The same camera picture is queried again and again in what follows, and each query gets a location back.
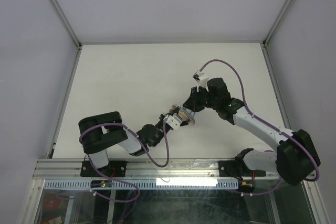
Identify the right aluminium frame post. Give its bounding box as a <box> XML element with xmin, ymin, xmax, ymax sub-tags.
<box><xmin>262</xmin><ymin>0</ymin><xmax>295</xmax><ymax>48</ymax></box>

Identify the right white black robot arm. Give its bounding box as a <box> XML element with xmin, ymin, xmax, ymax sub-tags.
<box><xmin>183</xmin><ymin>76</ymin><xmax>321</xmax><ymax>186</ymax></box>

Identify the metal keyring holder with rings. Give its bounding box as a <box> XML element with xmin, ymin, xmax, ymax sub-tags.
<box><xmin>169</xmin><ymin>104</ymin><xmax>195</xmax><ymax>126</ymax></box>

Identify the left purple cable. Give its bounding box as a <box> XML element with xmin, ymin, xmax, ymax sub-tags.
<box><xmin>79</xmin><ymin>121</ymin><xmax>171</xmax><ymax>209</ymax></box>

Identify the grey slotted cable duct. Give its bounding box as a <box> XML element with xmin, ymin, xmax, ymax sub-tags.
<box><xmin>44</xmin><ymin>178</ymin><xmax>238</xmax><ymax>190</ymax></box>

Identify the left aluminium frame post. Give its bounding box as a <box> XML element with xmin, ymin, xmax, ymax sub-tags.
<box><xmin>48</xmin><ymin>0</ymin><xmax>82</xmax><ymax>50</ymax></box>

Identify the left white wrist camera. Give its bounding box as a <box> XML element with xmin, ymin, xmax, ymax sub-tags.
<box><xmin>166</xmin><ymin>113</ymin><xmax>183</xmax><ymax>130</ymax></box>

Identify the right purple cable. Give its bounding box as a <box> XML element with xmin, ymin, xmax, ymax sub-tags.
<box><xmin>199</xmin><ymin>59</ymin><xmax>318</xmax><ymax>197</ymax></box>

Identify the aluminium mounting rail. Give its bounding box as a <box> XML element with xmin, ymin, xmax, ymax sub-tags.
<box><xmin>32</xmin><ymin>157</ymin><xmax>313</xmax><ymax>182</ymax></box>

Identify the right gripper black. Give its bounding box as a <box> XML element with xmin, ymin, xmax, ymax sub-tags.
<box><xmin>183</xmin><ymin>85</ymin><xmax>219</xmax><ymax>112</ymax></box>

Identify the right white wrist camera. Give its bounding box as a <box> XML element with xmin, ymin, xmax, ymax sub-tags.
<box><xmin>193</xmin><ymin>70</ymin><xmax>209</xmax><ymax>91</ymax></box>

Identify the purple cable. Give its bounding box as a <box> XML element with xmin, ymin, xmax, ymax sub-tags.
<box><xmin>79</xmin><ymin>121</ymin><xmax>171</xmax><ymax>209</ymax></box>
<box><xmin>199</xmin><ymin>59</ymin><xmax>318</xmax><ymax>197</ymax></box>

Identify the aluminium frame post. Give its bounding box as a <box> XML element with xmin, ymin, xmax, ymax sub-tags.
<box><xmin>262</xmin><ymin>0</ymin><xmax>295</xmax><ymax>48</ymax></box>
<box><xmin>48</xmin><ymin>0</ymin><xmax>82</xmax><ymax>50</ymax></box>

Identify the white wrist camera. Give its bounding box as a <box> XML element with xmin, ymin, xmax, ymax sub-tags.
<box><xmin>193</xmin><ymin>70</ymin><xmax>209</xmax><ymax>91</ymax></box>
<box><xmin>166</xmin><ymin>113</ymin><xmax>183</xmax><ymax>130</ymax></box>

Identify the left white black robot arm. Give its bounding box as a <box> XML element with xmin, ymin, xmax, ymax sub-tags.
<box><xmin>78</xmin><ymin>111</ymin><xmax>173</xmax><ymax>176</ymax></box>

